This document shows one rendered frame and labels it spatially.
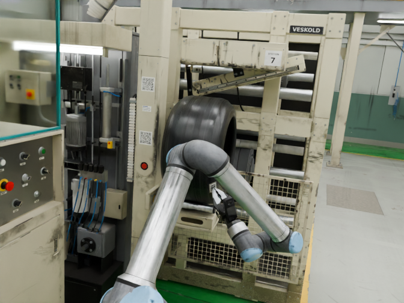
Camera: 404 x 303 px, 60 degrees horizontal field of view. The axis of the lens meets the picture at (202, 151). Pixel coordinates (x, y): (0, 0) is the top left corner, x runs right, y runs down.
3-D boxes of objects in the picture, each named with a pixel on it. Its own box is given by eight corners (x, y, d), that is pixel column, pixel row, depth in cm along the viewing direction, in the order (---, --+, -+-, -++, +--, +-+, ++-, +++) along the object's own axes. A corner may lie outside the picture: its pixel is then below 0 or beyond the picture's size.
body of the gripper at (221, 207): (214, 212, 172) (226, 233, 166) (216, 204, 165) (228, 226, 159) (228, 206, 174) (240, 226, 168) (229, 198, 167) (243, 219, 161)
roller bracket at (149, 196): (143, 210, 188) (145, 192, 186) (169, 189, 226) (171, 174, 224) (149, 211, 188) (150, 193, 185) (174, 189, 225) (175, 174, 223)
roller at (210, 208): (153, 204, 193) (150, 201, 189) (155, 196, 195) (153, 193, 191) (214, 215, 185) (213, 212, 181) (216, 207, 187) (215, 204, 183)
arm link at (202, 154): (211, 127, 131) (309, 238, 154) (193, 134, 141) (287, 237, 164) (196, 149, 125) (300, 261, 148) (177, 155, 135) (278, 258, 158)
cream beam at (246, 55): (178, 63, 206) (180, 36, 203) (191, 65, 230) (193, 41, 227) (284, 71, 192) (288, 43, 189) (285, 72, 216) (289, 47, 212)
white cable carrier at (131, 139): (126, 181, 202) (129, 97, 192) (130, 178, 207) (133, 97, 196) (133, 182, 201) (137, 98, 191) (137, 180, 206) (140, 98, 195)
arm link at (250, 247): (257, 260, 161) (241, 266, 155) (243, 237, 167) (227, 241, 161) (268, 250, 155) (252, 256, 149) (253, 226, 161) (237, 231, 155)
